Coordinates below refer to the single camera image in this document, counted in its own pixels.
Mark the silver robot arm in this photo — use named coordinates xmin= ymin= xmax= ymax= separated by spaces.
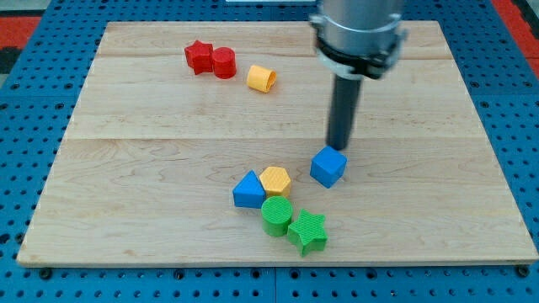
xmin=309 ymin=0 xmax=408 ymax=81

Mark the yellow hexagon block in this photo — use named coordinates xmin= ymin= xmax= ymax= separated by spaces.
xmin=259 ymin=167 xmax=291 ymax=198

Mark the blue triangle block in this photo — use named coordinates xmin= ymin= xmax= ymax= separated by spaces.
xmin=232 ymin=170 xmax=266 ymax=209

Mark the blue cube block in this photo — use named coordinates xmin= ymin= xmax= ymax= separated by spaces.
xmin=310 ymin=146 xmax=348 ymax=189

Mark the green cylinder block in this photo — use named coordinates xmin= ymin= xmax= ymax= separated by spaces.
xmin=261 ymin=196 xmax=293 ymax=237

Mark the yellow cylinder block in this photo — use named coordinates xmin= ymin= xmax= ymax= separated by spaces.
xmin=246 ymin=65 xmax=276 ymax=93

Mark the wooden board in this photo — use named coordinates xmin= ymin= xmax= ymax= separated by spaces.
xmin=17 ymin=21 xmax=538 ymax=268

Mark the green star block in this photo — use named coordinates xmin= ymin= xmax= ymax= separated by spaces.
xmin=287 ymin=209 xmax=328 ymax=258

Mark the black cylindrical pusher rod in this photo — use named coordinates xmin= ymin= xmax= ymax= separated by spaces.
xmin=326 ymin=76 xmax=362 ymax=151

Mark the red cylinder block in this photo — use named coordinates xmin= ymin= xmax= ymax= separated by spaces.
xmin=211 ymin=47 xmax=237 ymax=79

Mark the red star block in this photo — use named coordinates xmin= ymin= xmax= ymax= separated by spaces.
xmin=184 ymin=40 xmax=213 ymax=75

